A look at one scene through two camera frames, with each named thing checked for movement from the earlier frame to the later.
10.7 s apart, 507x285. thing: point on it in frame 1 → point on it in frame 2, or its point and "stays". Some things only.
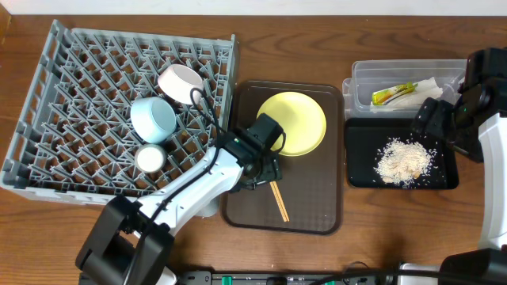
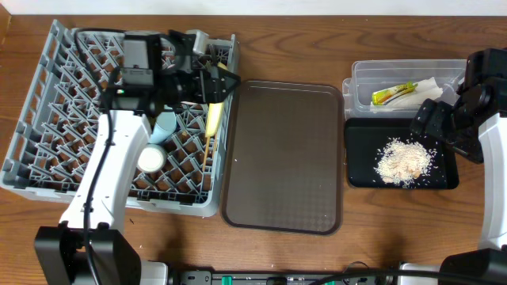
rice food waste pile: x=402 y=161 stays
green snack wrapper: x=381 y=96 stays
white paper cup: x=150 y=158 stays
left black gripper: x=268 y=171 → x=207 y=84
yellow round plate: x=302 y=119 → x=215 y=115
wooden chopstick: x=281 y=201 → x=206 y=153
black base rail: x=287 y=278 stays
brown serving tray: x=308 y=199 stays
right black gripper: x=440 y=110 stays
